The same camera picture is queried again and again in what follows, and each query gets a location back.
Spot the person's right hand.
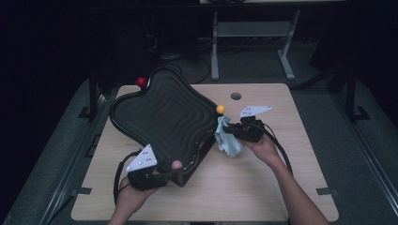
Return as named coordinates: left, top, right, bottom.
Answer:
left=242, top=134, right=284, bottom=168

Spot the white metal table frame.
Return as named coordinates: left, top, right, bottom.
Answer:
left=199, top=0, right=346, bottom=82

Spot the black wavy tray stand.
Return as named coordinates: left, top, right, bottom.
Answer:
left=108, top=66, right=223, bottom=188

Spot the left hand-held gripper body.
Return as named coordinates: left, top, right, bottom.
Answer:
left=125, top=143, right=173, bottom=192

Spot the person's left hand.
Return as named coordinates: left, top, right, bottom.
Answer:
left=115, top=176, right=158, bottom=217

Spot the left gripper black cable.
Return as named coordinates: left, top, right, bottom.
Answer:
left=113, top=149, right=144, bottom=205

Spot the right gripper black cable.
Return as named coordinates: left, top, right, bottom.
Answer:
left=250, top=121, right=295, bottom=176

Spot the tangle of black floor cables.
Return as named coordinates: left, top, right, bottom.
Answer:
left=142, top=15, right=214, bottom=84

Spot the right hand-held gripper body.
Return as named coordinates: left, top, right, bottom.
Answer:
left=230, top=105, right=273, bottom=143

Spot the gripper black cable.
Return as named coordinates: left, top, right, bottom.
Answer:
left=250, top=121, right=295, bottom=176
left=113, top=149, right=144, bottom=205

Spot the light blue cloth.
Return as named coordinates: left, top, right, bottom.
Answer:
left=214, top=115, right=246, bottom=158

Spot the black metal post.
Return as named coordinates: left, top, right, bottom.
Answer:
left=345, top=62, right=372, bottom=124
left=78, top=69, right=99, bottom=120

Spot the aluminium frame rail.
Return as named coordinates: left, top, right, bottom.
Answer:
left=329, top=92, right=398, bottom=218
left=38, top=92, right=109, bottom=225

